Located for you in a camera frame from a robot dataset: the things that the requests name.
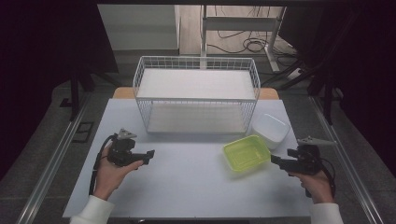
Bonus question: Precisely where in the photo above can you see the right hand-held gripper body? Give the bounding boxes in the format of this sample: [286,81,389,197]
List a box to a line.
[290,135,338,175]

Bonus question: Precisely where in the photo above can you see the white metal desk frame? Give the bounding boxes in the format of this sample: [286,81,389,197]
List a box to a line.
[200,5,288,73]

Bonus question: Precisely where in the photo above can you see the white power strip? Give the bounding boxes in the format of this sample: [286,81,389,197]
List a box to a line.
[285,68,304,80]

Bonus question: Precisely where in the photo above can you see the black floor bracket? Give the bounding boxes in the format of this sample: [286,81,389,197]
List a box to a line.
[72,121,94,144]

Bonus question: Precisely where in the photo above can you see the green plastic container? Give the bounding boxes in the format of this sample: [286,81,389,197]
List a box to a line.
[222,134,272,173]

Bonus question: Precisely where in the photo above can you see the person's left hand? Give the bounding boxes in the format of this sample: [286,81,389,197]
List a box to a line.
[92,147,144,201]

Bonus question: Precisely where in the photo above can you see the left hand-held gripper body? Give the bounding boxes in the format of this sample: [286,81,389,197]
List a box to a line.
[106,128,145,167]

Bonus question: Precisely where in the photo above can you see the metal floor rail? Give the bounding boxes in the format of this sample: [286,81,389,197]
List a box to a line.
[15,92,92,224]
[309,96,387,224]

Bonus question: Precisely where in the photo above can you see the black stand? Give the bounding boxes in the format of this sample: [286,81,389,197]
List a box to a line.
[261,60,345,125]
[59,70,96,122]

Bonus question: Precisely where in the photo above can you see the dark curtain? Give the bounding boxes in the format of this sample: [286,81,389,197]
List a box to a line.
[277,4,396,178]
[0,0,120,181]

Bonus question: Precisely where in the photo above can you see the white square container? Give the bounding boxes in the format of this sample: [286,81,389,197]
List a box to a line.
[251,113,290,150]

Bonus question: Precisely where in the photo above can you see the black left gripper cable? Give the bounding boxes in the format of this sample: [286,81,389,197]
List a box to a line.
[88,134,118,196]

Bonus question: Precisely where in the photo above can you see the white cabinet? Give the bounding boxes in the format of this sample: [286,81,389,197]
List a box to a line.
[97,4,181,51]

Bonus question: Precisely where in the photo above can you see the white wire shelf rack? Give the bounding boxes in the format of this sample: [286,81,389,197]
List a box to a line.
[133,55,262,135]

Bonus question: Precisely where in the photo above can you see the black floor cables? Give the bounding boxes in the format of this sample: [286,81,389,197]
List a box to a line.
[206,6,298,60]

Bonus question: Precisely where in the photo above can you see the person's right hand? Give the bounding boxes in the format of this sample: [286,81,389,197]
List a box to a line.
[290,170,334,204]

